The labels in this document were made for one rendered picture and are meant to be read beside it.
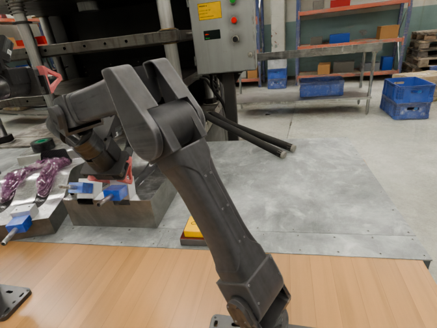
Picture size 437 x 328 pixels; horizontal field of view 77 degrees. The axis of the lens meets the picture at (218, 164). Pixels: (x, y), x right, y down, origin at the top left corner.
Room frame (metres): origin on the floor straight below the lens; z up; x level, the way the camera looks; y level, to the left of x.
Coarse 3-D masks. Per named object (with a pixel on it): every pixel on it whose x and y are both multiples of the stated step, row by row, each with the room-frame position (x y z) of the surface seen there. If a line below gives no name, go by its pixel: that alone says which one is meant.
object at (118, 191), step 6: (114, 180) 0.63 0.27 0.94; (114, 186) 0.61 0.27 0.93; (120, 186) 0.61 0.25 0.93; (126, 186) 0.62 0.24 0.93; (132, 186) 0.64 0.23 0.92; (108, 192) 0.59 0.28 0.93; (114, 192) 0.58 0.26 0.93; (120, 192) 0.59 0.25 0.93; (126, 192) 0.61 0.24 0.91; (132, 192) 0.63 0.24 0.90; (108, 198) 0.56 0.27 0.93; (114, 198) 0.58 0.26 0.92; (120, 198) 0.58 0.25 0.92; (126, 198) 0.61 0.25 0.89; (96, 204) 0.53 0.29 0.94; (102, 204) 0.53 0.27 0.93
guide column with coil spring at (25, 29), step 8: (8, 0) 1.54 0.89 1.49; (16, 0) 1.55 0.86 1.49; (16, 16) 1.54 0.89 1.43; (24, 16) 1.56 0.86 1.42; (16, 24) 1.55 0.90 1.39; (24, 24) 1.54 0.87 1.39; (24, 32) 1.54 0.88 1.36; (32, 32) 1.57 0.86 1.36; (24, 40) 1.54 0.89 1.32; (32, 40) 1.55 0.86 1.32; (32, 48) 1.54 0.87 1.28; (32, 56) 1.54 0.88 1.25; (40, 56) 1.57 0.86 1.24; (32, 64) 1.54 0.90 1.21; (40, 64) 1.55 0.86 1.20; (48, 96) 1.54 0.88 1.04; (48, 104) 1.54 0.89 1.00
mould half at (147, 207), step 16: (144, 160) 0.85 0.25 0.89; (160, 176) 0.73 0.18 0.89; (144, 192) 0.64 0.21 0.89; (160, 192) 0.66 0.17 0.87; (176, 192) 0.77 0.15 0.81; (80, 208) 0.64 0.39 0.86; (96, 208) 0.63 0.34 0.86; (112, 208) 0.62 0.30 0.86; (128, 208) 0.61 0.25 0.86; (144, 208) 0.60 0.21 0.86; (160, 208) 0.64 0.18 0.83; (80, 224) 0.65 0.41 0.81; (96, 224) 0.64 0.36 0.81; (112, 224) 0.63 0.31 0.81; (128, 224) 0.62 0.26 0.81; (144, 224) 0.61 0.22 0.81
